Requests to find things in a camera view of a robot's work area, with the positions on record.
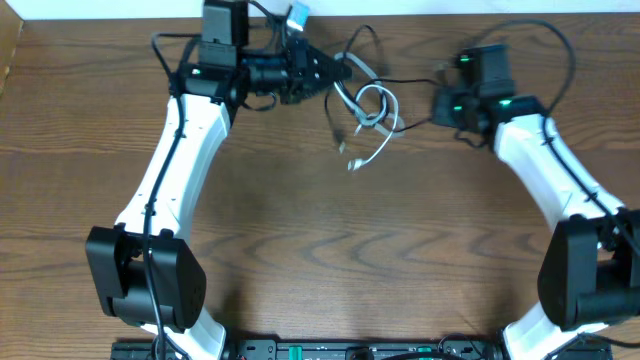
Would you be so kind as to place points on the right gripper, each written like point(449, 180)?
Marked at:
point(442, 115)

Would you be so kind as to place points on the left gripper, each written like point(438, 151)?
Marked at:
point(298, 80)

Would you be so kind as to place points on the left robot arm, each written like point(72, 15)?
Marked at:
point(143, 268)

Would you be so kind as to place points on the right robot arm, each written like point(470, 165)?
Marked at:
point(589, 278)

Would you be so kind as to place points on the cardboard panel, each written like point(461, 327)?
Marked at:
point(11, 26)

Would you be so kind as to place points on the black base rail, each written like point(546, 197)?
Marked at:
point(277, 350)

